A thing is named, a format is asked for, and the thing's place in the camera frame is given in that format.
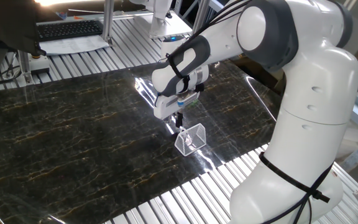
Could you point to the black marble pattern mat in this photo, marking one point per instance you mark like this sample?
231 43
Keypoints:
73 140

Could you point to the dark computer monitor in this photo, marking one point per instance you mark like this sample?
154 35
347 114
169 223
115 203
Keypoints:
8 25

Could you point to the white emergency stop button box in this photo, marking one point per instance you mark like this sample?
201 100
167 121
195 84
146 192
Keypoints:
39 64

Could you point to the slanted aluminium frame post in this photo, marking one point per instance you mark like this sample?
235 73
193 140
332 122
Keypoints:
350 3

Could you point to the black computer keyboard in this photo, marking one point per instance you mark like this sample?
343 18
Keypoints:
68 29

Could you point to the short aluminium profile post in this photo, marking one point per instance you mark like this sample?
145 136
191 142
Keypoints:
25 67

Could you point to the tall aluminium profile post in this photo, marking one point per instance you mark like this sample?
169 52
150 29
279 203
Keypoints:
107 18

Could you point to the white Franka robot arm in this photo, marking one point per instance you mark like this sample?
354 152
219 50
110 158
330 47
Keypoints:
306 140

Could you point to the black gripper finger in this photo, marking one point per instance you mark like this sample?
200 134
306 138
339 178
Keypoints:
176 119
181 120

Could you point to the white paper sheets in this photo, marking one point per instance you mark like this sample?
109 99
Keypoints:
73 46

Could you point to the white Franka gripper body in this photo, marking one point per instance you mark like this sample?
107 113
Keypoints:
165 107

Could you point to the white mesh miniature goal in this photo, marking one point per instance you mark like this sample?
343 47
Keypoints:
194 137

